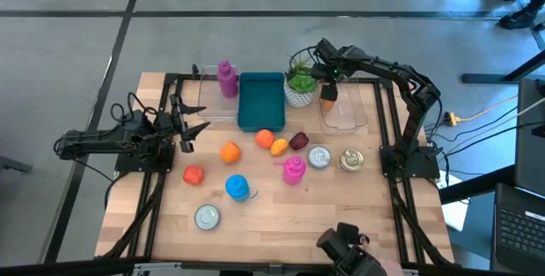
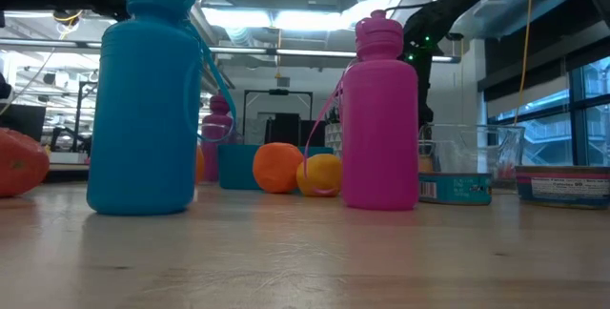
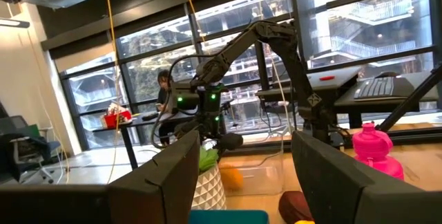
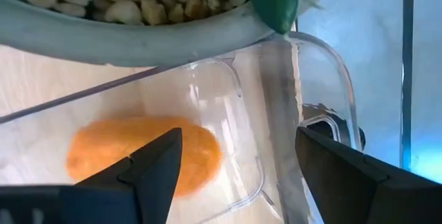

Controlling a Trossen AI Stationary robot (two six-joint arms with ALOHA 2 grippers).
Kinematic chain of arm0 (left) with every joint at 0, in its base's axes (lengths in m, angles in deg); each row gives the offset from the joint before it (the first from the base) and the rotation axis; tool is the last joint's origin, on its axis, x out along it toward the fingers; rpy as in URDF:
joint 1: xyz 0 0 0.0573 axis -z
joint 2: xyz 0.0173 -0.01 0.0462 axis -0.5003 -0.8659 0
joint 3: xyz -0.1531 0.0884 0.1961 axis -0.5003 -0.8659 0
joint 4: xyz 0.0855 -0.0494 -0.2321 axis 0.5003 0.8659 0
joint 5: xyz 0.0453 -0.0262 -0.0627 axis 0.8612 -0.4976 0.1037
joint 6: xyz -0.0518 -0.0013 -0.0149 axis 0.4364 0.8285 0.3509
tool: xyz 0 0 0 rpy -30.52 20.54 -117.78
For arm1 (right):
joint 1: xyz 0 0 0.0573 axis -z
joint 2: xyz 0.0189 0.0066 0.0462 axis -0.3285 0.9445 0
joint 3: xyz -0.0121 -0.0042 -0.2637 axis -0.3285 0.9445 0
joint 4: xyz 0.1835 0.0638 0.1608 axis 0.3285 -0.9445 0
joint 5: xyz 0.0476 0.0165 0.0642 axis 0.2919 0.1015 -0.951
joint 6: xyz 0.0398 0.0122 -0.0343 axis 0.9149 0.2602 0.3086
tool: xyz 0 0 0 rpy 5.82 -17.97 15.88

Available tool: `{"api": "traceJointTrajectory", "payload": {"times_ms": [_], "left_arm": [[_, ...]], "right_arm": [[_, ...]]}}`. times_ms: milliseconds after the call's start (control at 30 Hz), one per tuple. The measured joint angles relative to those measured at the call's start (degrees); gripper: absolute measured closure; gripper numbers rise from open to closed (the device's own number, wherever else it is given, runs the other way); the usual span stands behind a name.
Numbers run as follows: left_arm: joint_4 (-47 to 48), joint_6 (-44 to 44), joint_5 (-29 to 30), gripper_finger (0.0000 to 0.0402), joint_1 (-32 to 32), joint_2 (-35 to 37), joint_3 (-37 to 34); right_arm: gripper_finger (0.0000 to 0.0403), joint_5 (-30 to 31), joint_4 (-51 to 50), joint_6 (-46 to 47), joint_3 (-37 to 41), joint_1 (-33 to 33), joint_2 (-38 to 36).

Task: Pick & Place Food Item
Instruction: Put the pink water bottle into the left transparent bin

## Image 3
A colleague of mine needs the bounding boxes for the bright pink squeeze bottle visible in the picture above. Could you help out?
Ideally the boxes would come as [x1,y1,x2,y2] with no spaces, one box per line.
[352,122,405,180]

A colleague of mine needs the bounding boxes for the black office chair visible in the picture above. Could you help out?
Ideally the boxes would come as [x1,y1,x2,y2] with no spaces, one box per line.
[0,115,62,185]

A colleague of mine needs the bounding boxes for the yellow hanging cable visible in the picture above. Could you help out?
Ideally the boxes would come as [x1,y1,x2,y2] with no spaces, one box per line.
[104,0,121,185]
[180,0,207,44]

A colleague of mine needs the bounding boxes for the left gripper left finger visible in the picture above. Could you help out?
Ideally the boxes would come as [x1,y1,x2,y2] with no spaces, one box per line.
[0,129,202,224]

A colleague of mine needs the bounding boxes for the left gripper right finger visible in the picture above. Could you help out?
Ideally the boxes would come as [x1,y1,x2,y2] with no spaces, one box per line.
[291,130,442,224]

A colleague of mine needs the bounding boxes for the clear plastic container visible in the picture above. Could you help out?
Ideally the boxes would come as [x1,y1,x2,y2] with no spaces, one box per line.
[219,149,286,197]

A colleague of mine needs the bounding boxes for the black aluminium table frame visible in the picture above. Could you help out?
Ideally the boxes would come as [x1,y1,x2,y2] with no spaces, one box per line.
[220,63,442,156]

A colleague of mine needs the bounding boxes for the black laptop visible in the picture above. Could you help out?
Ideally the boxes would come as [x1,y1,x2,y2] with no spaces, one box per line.
[333,71,439,114]

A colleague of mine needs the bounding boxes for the potted succulent white pot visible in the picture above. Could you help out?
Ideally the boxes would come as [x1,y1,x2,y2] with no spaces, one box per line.
[191,146,228,211]

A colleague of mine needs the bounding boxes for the teal plastic tray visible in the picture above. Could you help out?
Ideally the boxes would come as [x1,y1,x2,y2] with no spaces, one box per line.
[188,209,270,224]

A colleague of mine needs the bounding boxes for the dark red toy fruit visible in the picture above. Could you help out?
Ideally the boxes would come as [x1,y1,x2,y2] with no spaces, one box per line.
[278,190,314,224]

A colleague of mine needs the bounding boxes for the person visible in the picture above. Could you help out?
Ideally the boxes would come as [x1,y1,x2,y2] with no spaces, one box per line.
[155,69,182,146]

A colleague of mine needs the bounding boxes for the black table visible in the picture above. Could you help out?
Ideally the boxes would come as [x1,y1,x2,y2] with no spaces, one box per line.
[91,111,194,169]

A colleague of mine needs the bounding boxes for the red box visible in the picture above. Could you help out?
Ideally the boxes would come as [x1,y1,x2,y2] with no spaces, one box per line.
[102,102,133,129]

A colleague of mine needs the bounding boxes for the oblong orange toy fruit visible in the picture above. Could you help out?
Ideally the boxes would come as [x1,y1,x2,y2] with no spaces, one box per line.
[220,167,244,192]

